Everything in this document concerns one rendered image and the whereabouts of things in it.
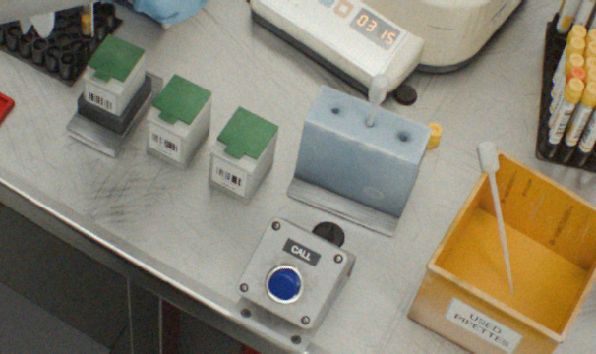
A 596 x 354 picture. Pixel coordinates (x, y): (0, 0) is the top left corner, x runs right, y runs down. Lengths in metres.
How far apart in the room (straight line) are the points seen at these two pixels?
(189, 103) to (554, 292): 0.36
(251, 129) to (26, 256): 1.05
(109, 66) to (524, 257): 0.40
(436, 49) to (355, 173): 0.17
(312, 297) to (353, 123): 0.15
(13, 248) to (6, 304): 1.10
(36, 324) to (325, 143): 0.29
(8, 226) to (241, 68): 0.98
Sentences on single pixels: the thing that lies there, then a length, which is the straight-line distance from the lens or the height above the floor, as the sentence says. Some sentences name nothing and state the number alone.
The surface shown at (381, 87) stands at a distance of 1.03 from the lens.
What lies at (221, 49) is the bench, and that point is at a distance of 1.24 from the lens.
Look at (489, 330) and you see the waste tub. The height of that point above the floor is 0.93.
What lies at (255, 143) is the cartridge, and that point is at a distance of 1.10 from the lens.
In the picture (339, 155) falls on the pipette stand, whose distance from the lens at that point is 1.10.
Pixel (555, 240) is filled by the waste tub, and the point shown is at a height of 0.90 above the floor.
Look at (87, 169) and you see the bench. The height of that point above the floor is 0.88.
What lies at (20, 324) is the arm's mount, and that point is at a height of 0.95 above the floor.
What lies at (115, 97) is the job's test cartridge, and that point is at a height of 0.94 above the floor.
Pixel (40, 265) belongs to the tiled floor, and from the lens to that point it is 2.10.
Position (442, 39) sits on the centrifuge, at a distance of 1.20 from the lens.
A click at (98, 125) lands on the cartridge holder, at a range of 1.17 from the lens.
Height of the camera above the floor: 1.87
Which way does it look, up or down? 59 degrees down
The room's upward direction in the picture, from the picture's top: 11 degrees clockwise
